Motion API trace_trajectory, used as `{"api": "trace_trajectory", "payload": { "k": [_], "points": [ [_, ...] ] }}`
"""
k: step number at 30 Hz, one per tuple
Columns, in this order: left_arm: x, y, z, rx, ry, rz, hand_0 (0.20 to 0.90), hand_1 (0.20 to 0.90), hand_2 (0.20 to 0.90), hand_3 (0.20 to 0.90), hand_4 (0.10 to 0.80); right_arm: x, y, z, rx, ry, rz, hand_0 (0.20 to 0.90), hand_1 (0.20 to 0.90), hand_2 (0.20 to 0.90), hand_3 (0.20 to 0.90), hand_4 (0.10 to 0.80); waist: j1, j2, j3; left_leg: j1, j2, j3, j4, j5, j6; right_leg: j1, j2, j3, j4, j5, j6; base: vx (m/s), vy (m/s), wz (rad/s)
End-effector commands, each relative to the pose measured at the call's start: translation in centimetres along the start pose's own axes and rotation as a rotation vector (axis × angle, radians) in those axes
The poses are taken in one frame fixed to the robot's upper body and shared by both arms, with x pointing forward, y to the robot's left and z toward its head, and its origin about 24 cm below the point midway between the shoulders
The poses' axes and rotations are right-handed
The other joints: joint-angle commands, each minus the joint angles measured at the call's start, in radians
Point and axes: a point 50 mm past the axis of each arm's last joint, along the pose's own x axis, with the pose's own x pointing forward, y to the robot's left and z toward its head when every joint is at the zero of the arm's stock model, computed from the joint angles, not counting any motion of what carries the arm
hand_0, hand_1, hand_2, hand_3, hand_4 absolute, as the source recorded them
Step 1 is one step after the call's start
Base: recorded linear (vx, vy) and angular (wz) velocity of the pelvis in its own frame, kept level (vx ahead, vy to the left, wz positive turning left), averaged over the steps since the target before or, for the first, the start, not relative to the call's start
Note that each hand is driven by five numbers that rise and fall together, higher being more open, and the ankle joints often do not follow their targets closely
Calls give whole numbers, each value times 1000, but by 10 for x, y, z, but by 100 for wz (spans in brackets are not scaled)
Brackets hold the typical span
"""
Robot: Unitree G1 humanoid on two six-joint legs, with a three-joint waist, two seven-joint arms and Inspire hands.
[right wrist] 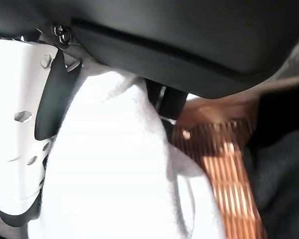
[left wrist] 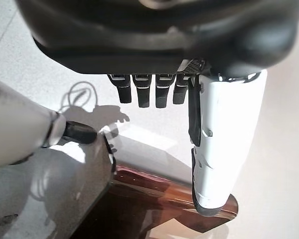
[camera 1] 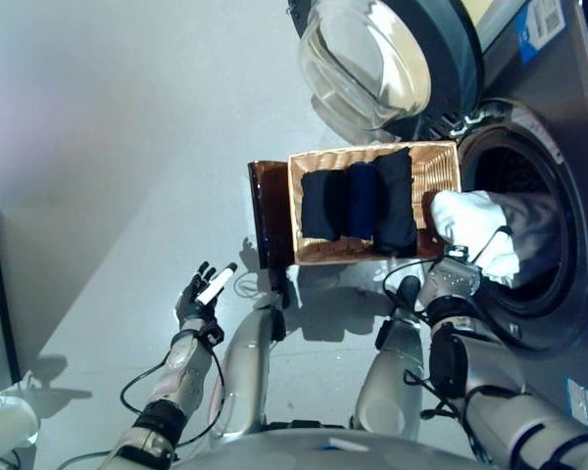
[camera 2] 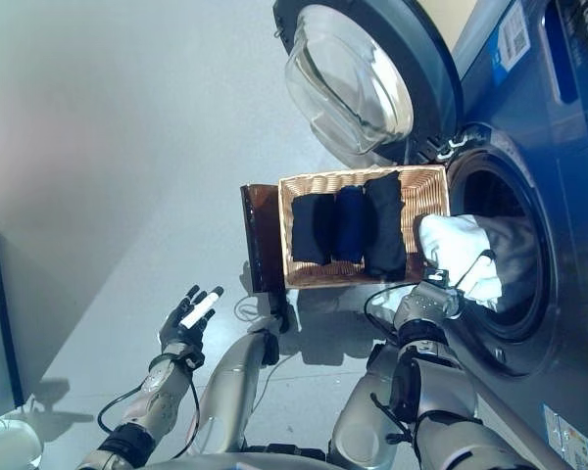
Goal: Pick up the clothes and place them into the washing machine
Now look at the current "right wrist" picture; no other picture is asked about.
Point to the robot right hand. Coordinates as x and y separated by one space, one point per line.
164 37

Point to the white garment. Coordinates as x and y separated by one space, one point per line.
114 161

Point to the dark navy garment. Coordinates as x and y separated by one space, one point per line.
284 174

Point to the woven wicker laundry basket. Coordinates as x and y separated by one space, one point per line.
226 169

